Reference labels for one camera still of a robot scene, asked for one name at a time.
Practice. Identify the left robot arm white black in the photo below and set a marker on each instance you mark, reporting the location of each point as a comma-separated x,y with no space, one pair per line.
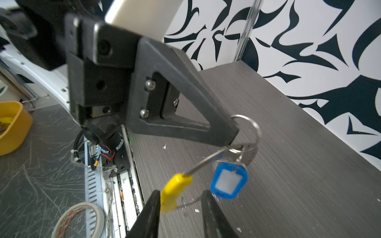
37,31

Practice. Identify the metal keyring with keys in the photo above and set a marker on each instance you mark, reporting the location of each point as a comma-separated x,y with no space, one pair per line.
241,152

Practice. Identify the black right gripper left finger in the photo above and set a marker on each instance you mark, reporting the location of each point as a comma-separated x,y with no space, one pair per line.
147,223

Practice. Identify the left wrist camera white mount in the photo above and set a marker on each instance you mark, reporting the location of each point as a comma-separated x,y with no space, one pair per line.
149,18

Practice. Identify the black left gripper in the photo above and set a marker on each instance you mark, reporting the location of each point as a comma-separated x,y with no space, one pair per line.
100,60

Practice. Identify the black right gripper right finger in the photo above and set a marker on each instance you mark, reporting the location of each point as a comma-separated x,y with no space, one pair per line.
215,223

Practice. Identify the blue key tag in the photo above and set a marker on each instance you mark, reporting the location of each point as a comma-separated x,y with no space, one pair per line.
229,179

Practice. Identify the yellow key tag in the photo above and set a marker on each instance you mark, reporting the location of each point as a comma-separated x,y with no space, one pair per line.
172,190

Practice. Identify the yellow plastic bin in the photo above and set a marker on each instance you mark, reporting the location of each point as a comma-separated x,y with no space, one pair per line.
19,121

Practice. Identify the white tape roll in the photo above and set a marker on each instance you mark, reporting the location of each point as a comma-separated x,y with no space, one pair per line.
81,215

